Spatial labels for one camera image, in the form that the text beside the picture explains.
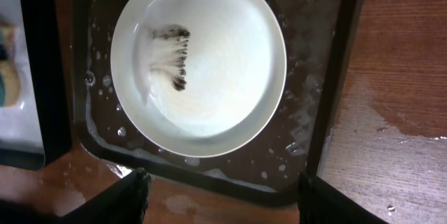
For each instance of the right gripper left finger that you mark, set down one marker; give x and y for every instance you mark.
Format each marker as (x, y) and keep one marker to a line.
(126, 201)

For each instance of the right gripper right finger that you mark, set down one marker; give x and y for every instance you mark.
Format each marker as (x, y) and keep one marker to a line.
(320, 203)

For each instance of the white smeared plate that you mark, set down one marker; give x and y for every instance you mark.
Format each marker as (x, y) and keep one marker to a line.
(199, 78)

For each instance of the green and yellow sponge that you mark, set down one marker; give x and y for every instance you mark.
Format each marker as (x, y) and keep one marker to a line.
(10, 79)

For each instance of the small dark soapy tray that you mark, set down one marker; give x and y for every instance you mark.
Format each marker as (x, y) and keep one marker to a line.
(36, 130)

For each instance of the large brown serving tray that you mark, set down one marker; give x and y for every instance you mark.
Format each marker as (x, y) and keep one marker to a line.
(318, 36)

